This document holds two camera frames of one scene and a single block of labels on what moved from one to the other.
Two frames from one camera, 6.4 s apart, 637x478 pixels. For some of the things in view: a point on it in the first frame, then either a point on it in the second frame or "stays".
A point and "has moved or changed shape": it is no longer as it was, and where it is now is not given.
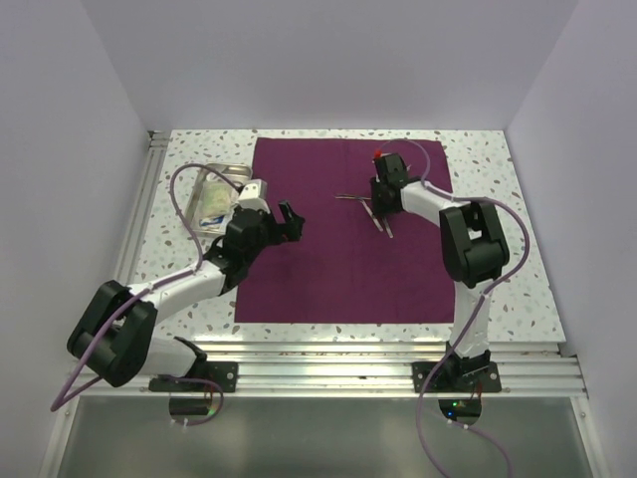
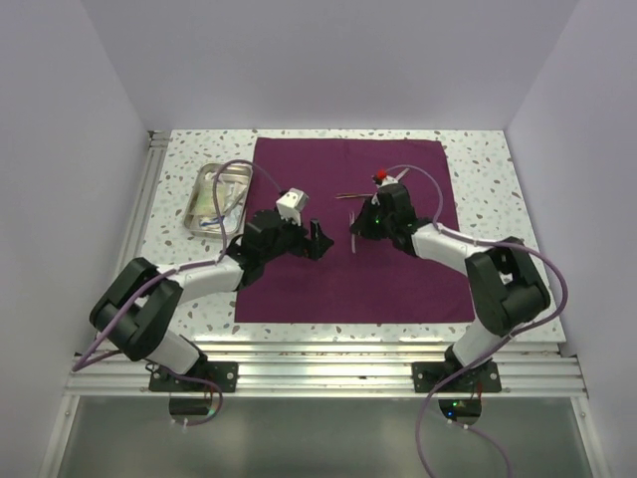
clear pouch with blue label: x=213 y=222 → x=231 y=197
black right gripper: x=378 y=208 → x=361 y=224
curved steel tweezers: x=373 y=217 has moved or changed shape
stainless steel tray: x=214 y=195 stays
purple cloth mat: x=348 y=265 stays
